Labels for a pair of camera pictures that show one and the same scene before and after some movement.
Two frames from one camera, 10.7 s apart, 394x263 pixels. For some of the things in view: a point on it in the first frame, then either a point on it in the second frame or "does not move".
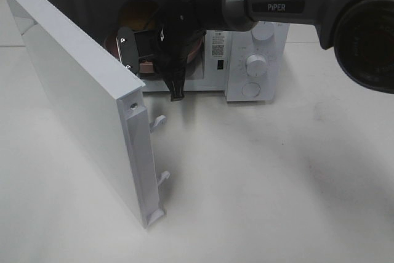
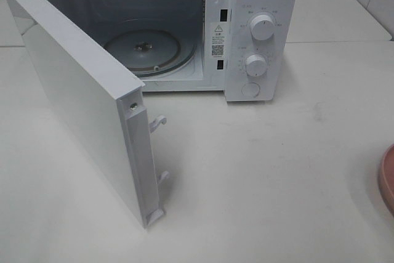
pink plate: x=148 y=68 -> x=386 y=178
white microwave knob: x=256 y=66 does not move
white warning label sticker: x=217 y=44 does not move
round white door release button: x=251 y=89 does not move
